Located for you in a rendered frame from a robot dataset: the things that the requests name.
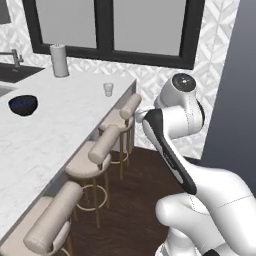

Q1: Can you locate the dark grey wall cupboard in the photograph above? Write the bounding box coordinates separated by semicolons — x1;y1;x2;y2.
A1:
0;0;13;25

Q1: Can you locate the black framed window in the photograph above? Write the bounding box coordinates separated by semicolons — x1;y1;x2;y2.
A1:
21;0;206;71

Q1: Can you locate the dark kitchen sink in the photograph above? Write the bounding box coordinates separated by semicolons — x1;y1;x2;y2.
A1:
0;63;46;98

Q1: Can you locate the grey metal tap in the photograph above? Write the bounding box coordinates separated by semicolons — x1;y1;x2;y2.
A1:
0;48;25;69

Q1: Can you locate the beige bar stool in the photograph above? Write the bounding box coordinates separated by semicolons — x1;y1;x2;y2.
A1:
0;180;84;256
98;93;143;181
64;124;121;230

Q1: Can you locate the white paper towel roll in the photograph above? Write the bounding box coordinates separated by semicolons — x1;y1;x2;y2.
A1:
49;43;71;79

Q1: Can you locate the dark blue bowl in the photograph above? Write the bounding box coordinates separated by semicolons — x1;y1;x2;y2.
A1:
7;94;39;117

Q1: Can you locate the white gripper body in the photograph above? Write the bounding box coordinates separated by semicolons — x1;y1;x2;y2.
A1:
134;106;155;123

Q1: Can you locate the small glass cup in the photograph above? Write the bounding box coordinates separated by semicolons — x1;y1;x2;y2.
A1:
102;82;115;98

